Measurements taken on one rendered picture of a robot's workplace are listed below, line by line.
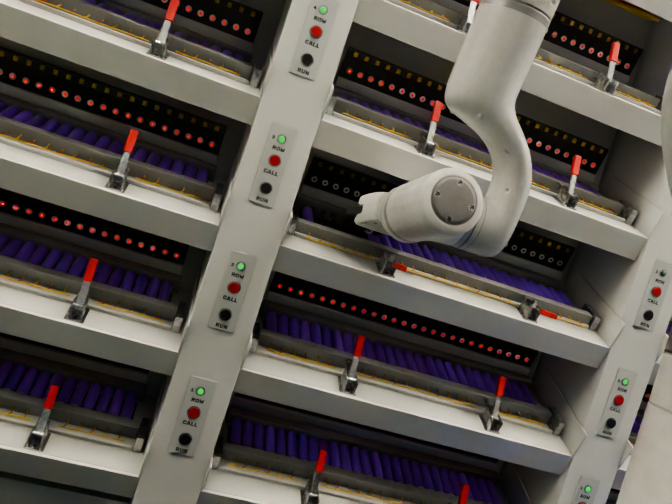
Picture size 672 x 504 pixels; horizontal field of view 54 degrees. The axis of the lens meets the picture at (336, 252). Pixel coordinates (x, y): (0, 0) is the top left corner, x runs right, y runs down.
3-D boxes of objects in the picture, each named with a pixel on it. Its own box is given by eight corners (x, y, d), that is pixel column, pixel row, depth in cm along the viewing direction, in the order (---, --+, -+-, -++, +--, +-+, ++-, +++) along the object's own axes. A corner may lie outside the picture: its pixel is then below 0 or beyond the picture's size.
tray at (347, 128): (634, 260, 115) (679, 190, 110) (310, 146, 101) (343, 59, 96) (585, 216, 133) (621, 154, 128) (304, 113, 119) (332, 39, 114)
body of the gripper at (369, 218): (446, 200, 96) (417, 208, 107) (383, 178, 94) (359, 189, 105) (433, 249, 95) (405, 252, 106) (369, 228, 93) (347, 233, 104)
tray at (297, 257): (597, 368, 116) (626, 325, 112) (270, 269, 102) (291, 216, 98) (554, 310, 134) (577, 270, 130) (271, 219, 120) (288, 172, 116)
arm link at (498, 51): (574, 48, 89) (482, 253, 95) (471, -1, 85) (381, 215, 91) (611, 45, 80) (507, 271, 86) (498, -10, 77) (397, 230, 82)
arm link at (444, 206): (454, 196, 94) (396, 173, 92) (500, 183, 82) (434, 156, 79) (437, 252, 93) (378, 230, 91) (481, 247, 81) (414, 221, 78)
